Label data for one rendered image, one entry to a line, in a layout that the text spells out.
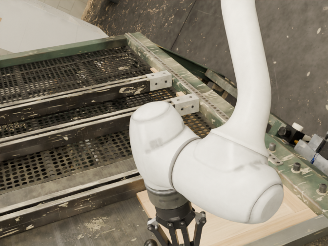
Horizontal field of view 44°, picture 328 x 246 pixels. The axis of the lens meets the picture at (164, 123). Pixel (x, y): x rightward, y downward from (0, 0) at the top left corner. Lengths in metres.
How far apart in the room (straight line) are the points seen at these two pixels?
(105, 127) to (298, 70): 1.48
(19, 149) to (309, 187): 1.11
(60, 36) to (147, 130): 4.40
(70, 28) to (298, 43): 2.94
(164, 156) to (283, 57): 2.31
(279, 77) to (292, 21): 0.41
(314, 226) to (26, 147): 1.11
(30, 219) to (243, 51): 0.94
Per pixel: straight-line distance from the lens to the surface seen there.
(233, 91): 2.88
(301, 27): 2.95
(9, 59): 2.66
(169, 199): 0.78
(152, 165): 0.70
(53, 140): 1.75
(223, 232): 1.32
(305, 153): 1.68
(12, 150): 1.74
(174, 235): 0.91
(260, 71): 0.68
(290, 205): 1.44
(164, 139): 0.69
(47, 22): 4.98
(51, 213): 1.40
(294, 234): 1.32
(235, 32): 0.72
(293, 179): 1.50
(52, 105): 2.02
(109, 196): 1.42
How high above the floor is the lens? 2.09
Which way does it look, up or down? 34 degrees down
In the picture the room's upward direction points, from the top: 72 degrees counter-clockwise
